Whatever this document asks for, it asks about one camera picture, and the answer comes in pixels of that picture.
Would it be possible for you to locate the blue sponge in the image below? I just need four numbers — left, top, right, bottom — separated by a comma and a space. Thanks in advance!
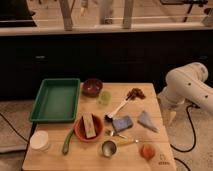
112, 116, 133, 132

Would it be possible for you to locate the white handled brush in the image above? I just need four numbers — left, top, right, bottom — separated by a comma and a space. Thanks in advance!
104, 99, 129, 122

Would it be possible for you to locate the small metal spoon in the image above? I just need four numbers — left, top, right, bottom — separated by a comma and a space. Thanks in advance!
105, 130, 127, 139

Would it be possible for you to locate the brown dried food pile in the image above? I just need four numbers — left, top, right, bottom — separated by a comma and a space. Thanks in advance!
127, 88, 145, 100

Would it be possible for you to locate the orange bowl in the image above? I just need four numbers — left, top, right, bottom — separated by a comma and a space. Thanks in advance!
74, 114, 104, 143

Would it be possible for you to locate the wooden block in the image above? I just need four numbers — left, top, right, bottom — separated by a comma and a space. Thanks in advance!
83, 114, 96, 138

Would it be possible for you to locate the orange fruit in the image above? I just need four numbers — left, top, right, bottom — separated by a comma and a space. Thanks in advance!
140, 144, 155, 161

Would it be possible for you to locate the dark red bowl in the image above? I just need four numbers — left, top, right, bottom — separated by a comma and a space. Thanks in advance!
82, 78, 103, 97

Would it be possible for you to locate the metal measuring cup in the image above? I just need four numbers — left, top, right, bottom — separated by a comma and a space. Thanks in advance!
101, 139, 138, 158

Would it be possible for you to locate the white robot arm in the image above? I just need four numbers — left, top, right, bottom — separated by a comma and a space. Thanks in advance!
157, 62, 213, 126

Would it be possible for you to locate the grey-blue towel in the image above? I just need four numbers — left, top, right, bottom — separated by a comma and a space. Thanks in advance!
138, 111, 158, 133

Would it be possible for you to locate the green plastic cup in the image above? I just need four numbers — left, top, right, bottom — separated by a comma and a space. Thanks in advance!
98, 91, 111, 105

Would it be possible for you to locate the green cucumber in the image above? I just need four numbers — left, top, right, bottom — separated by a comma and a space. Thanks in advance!
62, 129, 74, 155

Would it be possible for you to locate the black cable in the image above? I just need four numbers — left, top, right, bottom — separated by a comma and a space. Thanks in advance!
169, 103, 201, 171
0, 112, 30, 144

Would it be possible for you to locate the black cable right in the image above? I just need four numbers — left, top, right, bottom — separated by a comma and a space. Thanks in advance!
169, 103, 201, 171

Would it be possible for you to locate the green plastic tray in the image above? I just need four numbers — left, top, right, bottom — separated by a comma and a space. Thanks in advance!
29, 78, 80, 123

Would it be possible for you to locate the black cable left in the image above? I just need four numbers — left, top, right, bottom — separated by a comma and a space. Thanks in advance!
0, 112, 30, 144

